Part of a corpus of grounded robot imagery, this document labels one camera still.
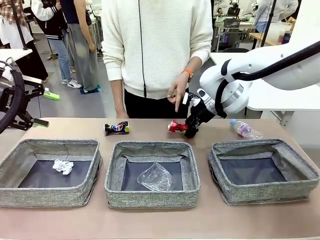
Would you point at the orange wrist watch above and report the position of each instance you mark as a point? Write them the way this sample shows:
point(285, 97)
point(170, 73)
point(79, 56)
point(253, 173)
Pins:
point(188, 72)

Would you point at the black chair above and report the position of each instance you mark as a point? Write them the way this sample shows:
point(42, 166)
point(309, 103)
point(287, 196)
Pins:
point(236, 50)

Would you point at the wooden table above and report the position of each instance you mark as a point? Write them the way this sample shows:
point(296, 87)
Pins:
point(265, 40)

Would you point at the large white table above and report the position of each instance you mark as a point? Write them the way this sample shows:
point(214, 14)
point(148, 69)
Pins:
point(280, 100)

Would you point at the clear plastic water bottle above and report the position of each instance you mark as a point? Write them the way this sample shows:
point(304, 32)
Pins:
point(246, 131)

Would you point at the crushed red cola can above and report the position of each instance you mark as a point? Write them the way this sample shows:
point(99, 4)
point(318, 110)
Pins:
point(176, 126)

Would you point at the small white table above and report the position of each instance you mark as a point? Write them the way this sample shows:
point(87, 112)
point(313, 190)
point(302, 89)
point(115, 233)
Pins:
point(12, 53)

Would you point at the translucent plastic container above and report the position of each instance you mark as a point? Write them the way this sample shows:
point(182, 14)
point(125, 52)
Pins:
point(275, 30)

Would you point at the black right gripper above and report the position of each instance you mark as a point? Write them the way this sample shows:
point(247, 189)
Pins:
point(200, 110)

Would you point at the grey fabric basket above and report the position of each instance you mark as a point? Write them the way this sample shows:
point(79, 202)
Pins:
point(50, 195)
point(152, 197)
point(262, 193)

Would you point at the bystander in plaid shirt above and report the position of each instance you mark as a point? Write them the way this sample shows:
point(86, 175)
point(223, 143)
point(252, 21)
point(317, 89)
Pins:
point(7, 30)

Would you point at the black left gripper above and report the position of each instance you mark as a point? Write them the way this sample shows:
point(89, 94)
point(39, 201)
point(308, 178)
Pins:
point(7, 100)

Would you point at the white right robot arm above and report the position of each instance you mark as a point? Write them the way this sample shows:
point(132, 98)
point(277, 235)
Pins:
point(232, 97)

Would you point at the bystander in grey trousers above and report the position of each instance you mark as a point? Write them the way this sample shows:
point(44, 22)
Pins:
point(82, 55)

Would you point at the person's left hand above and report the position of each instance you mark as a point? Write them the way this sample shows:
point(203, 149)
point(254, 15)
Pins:
point(178, 87)

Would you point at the person in white sweater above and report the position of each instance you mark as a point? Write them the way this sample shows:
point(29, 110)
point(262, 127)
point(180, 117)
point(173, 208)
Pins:
point(160, 50)

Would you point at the clear plastic bag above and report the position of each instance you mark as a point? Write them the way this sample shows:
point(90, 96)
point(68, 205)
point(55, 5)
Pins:
point(156, 177)

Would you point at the bystander in pale blue shirt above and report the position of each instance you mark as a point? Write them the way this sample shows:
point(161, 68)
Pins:
point(265, 12)

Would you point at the white paper ball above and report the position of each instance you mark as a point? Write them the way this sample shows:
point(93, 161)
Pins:
point(62, 166)

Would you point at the person's right forearm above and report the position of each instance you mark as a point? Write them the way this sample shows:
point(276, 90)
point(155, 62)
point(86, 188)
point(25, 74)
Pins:
point(117, 97)

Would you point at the crushed black Pepsi can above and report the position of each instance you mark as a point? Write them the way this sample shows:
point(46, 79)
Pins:
point(116, 128)

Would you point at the person's left forearm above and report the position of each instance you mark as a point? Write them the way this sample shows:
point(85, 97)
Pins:
point(193, 63)

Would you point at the bystander in varsity jacket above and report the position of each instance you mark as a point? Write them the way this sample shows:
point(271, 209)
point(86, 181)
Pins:
point(55, 25)

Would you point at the person's right hand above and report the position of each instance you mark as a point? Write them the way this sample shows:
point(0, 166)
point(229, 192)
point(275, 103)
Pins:
point(122, 115)

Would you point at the dark blue bottle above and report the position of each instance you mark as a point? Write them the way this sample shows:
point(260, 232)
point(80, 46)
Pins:
point(285, 36)

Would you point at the black stand pole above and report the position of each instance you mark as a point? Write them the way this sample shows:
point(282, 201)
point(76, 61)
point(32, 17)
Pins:
point(268, 25)
point(19, 25)

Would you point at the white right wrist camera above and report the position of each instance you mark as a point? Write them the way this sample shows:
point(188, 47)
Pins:
point(185, 98)

